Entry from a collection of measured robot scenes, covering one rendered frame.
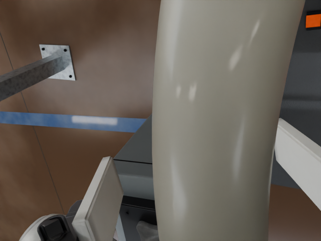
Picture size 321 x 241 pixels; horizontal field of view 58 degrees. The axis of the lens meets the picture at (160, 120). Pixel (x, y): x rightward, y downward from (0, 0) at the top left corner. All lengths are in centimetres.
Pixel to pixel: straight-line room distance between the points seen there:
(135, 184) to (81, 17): 106
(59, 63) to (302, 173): 163
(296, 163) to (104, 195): 11
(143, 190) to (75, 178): 147
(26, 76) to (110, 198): 140
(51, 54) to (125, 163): 111
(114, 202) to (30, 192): 247
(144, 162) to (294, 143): 65
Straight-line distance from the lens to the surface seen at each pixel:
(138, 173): 75
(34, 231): 69
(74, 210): 17
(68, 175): 223
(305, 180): 17
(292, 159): 18
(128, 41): 151
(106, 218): 17
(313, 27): 132
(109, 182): 18
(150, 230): 77
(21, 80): 154
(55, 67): 171
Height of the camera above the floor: 132
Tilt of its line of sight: 56 degrees down
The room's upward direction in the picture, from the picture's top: 143 degrees counter-clockwise
